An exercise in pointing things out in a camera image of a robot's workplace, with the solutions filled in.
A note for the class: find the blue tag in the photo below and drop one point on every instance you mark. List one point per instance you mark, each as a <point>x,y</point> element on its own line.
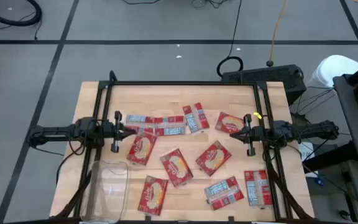
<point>319,181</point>

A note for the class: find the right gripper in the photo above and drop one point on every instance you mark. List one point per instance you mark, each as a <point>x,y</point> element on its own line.
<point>256,133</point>

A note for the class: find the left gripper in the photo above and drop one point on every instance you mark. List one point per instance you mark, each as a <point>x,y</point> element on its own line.
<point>117,130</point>

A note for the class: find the white plastic bin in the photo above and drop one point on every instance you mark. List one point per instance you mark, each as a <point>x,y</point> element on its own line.
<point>334,68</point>

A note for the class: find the black computer case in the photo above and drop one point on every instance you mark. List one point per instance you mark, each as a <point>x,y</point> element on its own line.
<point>266,76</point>

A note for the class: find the white paper sheet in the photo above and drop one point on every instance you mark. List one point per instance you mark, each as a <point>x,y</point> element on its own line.
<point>306,152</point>

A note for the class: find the black stand beam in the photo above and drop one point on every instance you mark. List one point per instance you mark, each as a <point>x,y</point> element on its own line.
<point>331,157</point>

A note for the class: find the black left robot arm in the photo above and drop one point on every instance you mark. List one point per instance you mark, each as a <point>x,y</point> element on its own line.
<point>54,130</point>

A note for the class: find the clear plastic basket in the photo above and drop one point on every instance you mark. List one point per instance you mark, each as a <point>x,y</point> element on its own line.
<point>104,193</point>

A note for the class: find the black metal table frame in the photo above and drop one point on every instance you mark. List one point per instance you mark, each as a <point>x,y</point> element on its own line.
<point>182,83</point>

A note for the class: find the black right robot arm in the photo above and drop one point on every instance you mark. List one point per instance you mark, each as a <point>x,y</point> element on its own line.
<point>315,130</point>

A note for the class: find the grey equipment cart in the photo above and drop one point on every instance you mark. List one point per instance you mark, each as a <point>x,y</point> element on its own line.
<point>353,124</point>

